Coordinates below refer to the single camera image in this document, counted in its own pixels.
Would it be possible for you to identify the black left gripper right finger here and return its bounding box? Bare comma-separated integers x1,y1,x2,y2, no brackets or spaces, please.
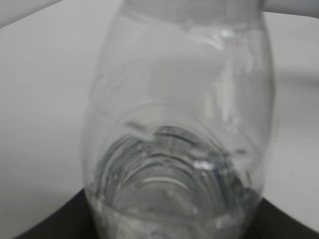
240,191,319,239

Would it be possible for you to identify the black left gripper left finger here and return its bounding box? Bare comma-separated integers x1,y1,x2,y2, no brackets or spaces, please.
16,190,98,239

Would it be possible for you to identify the clear plastic water bottle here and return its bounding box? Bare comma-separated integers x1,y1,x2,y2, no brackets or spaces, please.
82,0,275,239

